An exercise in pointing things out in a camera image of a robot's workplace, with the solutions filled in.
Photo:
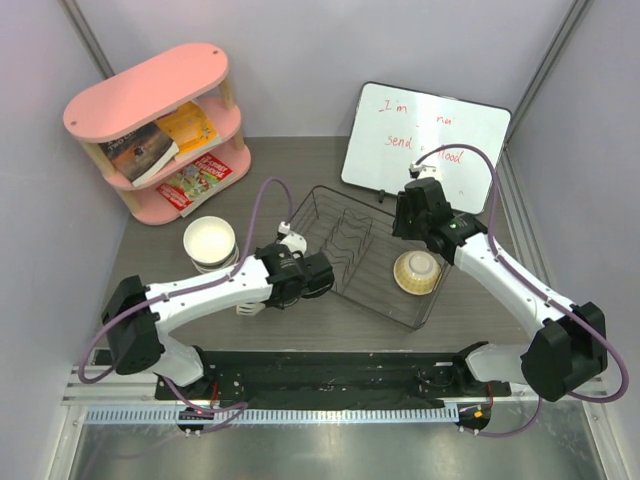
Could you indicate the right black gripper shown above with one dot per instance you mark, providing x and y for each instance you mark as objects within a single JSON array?
[{"x": 400, "y": 227}]

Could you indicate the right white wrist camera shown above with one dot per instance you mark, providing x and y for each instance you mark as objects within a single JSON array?
[{"x": 425, "y": 170}]

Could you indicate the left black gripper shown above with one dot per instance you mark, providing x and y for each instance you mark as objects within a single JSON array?
[{"x": 274, "y": 304}]

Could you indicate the yellow dotted bowl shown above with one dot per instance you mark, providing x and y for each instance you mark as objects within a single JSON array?
[{"x": 417, "y": 272}]

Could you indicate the white slotted cable duct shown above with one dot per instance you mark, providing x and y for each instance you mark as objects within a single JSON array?
[{"x": 176, "y": 414}]

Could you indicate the pink three-tier wooden shelf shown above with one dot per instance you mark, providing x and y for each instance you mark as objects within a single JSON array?
[{"x": 143, "y": 93}]

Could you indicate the teal plaid bowl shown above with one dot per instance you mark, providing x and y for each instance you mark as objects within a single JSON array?
[{"x": 230, "y": 260}]

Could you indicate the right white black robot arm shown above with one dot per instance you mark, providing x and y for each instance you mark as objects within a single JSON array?
[{"x": 563, "y": 352}]

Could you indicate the white whiteboard with red writing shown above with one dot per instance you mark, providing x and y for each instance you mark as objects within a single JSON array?
[{"x": 393, "y": 127}]

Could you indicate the white ribbed bowl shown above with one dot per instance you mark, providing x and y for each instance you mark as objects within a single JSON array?
[{"x": 209, "y": 239}]

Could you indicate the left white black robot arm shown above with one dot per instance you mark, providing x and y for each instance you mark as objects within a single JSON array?
[{"x": 142, "y": 341}]

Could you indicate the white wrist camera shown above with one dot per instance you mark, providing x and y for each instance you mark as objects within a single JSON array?
[
  {"x": 425, "y": 170},
  {"x": 295, "y": 242}
]

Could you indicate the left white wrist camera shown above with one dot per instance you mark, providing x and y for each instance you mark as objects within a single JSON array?
[{"x": 295, "y": 242}]

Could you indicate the black wire dish rack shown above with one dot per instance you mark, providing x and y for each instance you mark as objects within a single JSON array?
[{"x": 356, "y": 239}]

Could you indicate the white bowl with blue stripes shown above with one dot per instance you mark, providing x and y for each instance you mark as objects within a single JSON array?
[{"x": 250, "y": 309}]

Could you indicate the beige flower bowl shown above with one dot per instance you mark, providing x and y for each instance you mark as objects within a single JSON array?
[{"x": 212, "y": 271}]

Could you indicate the dark cover book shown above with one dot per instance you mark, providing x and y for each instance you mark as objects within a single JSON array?
[{"x": 140, "y": 154}]

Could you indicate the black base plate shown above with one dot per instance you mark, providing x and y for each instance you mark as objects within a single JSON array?
[{"x": 299, "y": 380}]

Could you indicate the red colourful cover book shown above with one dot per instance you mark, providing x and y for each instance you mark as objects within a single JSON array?
[{"x": 189, "y": 188}]

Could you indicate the yellow cover book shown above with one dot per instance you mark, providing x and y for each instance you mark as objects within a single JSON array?
[{"x": 190, "y": 128}]

